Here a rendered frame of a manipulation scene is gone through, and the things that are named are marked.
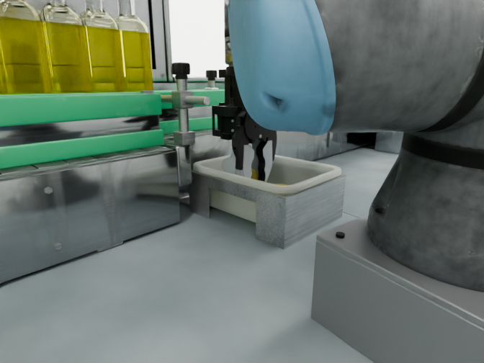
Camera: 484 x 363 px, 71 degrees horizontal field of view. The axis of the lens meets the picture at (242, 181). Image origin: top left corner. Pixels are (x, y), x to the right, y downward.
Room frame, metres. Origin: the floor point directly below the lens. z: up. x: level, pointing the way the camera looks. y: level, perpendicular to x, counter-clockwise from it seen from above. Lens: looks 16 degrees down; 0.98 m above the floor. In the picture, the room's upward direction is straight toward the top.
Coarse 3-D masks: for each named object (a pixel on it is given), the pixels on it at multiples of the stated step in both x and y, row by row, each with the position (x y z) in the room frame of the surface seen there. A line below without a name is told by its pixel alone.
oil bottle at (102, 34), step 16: (80, 16) 0.59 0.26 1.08; (96, 16) 0.59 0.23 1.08; (96, 32) 0.58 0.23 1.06; (112, 32) 0.60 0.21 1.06; (96, 48) 0.58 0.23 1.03; (112, 48) 0.60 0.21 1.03; (96, 64) 0.58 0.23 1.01; (112, 64) 0.60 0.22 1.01; (96, 80) 0.57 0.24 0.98; (112, 80) 0.59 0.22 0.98
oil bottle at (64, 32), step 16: (48, 16) 0.54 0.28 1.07; (64, 16) 0.55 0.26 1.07; (48, 32) 0.53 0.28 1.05; (64, 32) 0.55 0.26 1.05; (80, 32) 0.56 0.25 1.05; (48, 48) 0.53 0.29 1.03; (64, 48) 0.54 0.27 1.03; (80, 48) 0.56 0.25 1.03; (64, 64) 0.54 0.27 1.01; (80, 64) 0.56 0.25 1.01; (64, 80) 0.54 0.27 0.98; (80, 80) 0.56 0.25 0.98
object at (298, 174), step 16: (208, 160) 0.62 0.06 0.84; (288, 160) 0.64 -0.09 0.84; (304, 160) 0.62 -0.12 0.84; (224, 176) 0.52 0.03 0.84; (240, 176) 0.50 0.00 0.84; (272, 176) 0.66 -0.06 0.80; (288, 176) 0.63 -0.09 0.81; (304, 176) 0.61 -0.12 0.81; (320, 176) 0.50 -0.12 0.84; (272, 192) 0.47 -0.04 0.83; (288, 192) 0.45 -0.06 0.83
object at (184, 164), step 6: (168, 144) 0.55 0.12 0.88; (174, 144) 0.54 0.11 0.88; (174, 150) 0.53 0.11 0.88; (180, 150) 0.53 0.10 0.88; (186, 150) 0.54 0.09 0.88; (180, 156) 0.53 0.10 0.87; (186, 156) 0.54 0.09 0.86; (180, 162) 0.53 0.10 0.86; (186, 162) 0.54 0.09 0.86; (180, 168) 0.53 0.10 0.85; (186, 168) 0.54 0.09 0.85; (180, 174) 0.53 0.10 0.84; (186, 174) 0.54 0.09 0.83; (180, 180) 0.53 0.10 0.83; (186, 180) 0.54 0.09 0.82; (180, 186) 0.53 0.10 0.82
